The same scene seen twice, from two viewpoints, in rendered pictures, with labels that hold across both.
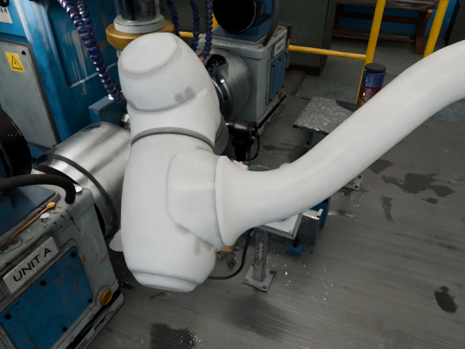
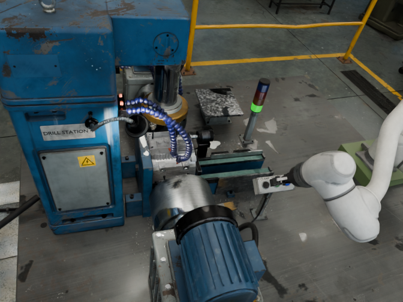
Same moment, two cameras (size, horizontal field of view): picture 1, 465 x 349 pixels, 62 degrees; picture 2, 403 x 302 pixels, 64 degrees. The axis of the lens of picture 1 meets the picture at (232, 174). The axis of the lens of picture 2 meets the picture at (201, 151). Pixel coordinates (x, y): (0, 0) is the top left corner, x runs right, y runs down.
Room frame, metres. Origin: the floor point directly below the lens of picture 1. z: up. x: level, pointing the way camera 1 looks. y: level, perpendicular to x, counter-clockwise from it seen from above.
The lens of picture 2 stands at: (0.28, 0.85, 2.09)
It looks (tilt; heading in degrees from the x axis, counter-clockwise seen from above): 45 degrees down; 312
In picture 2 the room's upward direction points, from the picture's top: 11 degrees clockwise
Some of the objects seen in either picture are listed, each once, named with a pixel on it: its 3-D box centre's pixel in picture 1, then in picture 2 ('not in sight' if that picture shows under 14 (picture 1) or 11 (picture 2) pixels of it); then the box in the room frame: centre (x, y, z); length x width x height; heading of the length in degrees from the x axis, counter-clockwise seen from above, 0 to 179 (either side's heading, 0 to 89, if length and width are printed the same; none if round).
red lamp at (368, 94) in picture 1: (369, 91); (261, 92); (1.07, -0.41, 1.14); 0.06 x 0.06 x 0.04
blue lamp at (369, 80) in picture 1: (373, 76); (263, 85); (1.07, -0.41, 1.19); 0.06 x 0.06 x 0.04
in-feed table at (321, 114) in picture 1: (331, 128); (216, 108); (1.33, -0.39, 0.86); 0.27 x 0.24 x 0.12; 154
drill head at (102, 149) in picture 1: (81, 193); (187, 223); (0.72, 0.36, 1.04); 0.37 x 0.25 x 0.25; 154
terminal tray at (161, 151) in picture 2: not in sight; (162, 145); (1.05, 0.24, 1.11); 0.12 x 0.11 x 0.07; 64
